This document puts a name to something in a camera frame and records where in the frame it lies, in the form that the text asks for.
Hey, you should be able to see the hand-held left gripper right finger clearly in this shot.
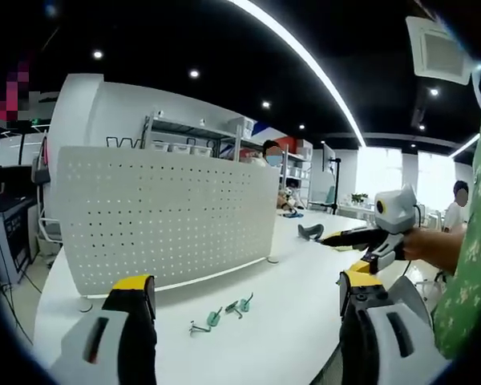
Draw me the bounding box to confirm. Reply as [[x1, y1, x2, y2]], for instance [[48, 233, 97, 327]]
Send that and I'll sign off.
[[338, 269, 452, 385]]

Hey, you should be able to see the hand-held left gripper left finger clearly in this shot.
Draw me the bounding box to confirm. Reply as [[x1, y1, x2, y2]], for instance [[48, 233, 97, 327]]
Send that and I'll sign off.
[[50, 274, 158, 385]]

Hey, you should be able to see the white perforated mounting plate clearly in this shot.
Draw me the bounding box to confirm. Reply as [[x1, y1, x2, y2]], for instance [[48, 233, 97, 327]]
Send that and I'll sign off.
[[55, 145, 281, 314]]

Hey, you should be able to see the person's right hand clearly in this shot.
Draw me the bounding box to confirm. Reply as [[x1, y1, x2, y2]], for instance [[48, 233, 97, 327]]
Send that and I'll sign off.
[[400, 233, 425, 262]]

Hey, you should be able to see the grey curved object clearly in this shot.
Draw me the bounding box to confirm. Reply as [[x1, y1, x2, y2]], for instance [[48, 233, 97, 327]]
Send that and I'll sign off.
[[297, 224, 326, 242]]

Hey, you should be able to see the monitor on black stand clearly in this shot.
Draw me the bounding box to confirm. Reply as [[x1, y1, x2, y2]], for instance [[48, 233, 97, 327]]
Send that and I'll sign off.
[[321, 143, 343, 216]]

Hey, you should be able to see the white shelf with boxes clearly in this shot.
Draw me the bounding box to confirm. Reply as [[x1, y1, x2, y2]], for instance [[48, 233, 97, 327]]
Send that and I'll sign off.
[[282, 140, 314, 204]]

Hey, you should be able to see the dark equipment cabinet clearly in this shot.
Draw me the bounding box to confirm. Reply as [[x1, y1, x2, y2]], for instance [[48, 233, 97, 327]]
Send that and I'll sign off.
[[0, 195, 38, 285]]

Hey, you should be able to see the ceiling light strip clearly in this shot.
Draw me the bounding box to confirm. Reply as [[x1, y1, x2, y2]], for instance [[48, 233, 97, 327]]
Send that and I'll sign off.
[[227, 0, 366, 148]]

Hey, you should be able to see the ceiling air conditioner vent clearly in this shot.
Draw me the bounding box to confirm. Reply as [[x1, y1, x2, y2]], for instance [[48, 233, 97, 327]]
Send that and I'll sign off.
[[405, 14, 481, 87]]

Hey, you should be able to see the metal shelf rack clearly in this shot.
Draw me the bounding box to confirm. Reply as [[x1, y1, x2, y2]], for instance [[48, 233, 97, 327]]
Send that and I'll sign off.
[[143, 113, 244, 166]]

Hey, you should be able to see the black wire rack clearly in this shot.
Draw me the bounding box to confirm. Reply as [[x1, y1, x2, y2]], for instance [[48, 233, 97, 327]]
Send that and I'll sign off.
[[105, 135, 146, 150]]

